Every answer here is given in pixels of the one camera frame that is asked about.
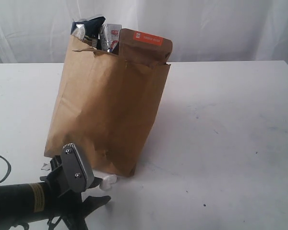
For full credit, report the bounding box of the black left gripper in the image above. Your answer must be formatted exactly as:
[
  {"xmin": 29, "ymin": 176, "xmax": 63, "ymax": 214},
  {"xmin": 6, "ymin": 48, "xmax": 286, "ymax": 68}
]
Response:
[{"xmin": 40, "ymin": 156, "xmax": 111, "ymax": 230}]

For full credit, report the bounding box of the white pebble cluster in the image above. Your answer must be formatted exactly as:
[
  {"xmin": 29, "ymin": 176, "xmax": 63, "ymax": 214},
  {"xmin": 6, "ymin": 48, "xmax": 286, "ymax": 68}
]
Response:
[{"xmin": 99, "ymin": 174, "xmax": 118, "ymax": 191}]

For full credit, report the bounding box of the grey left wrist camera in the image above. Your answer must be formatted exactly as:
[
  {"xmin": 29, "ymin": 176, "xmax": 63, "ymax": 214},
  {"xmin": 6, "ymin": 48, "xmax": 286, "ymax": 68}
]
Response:
[{"xmin": 61, "ymin": 143, "xmax": 95, "ymax": 193}]

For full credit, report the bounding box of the small blue white packet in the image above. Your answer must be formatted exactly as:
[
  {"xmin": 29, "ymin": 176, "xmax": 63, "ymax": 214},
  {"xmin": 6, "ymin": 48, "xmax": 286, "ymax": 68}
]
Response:
[{"xmin": 99, "ymin": 23, "xmax": 122, "ymax": 53}]

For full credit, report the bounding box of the brown kraft pouch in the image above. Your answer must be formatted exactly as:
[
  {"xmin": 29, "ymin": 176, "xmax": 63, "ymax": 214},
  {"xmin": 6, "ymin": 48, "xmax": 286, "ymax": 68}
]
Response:
[{"xmin": 112, "ymin": 28, "xmax": 173, "ymax": 67}]

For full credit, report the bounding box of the spaghetti package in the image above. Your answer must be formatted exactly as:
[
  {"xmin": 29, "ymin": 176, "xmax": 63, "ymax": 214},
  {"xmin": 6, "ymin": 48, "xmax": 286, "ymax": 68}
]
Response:
[{"xmin": 71, "ymin": 16, "xmax": 106, "ymax": 49}]

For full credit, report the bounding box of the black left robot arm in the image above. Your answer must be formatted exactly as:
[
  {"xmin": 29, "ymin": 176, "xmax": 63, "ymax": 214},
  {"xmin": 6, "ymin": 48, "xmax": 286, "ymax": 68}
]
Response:
[{"xmin": 0, "ymin": 156, "xmax": 111, "ymax": 230}]

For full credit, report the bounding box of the brown paper bag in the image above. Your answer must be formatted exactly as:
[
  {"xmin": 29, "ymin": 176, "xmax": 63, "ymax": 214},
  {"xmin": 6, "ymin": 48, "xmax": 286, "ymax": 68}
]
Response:
[{"xmin": 44, "ymin": 36, "xmax": 170, "ymax": 177}]

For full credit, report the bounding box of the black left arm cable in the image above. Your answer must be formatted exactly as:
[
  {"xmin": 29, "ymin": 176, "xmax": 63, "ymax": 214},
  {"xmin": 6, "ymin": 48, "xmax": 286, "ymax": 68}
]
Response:
[{"xmin": 0, "ymin": 154, "xmax": 12, "ymax": 185}]

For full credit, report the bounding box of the small clear plastic scrap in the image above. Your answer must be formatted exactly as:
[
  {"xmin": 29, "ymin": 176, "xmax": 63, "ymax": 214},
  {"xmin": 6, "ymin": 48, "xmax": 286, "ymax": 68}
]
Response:
[{"xmin": 41, "ymin": 163, "xmax": 51, "ymax": 172}]

